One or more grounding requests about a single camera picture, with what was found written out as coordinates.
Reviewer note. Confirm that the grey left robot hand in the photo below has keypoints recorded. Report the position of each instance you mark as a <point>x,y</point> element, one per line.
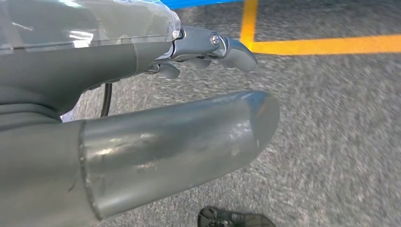
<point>78,62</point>

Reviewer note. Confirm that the blue metal shelf rack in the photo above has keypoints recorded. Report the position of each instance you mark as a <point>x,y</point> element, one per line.
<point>194,3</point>

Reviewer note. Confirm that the black robot foot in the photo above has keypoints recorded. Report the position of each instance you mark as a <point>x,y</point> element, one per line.
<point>231,217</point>

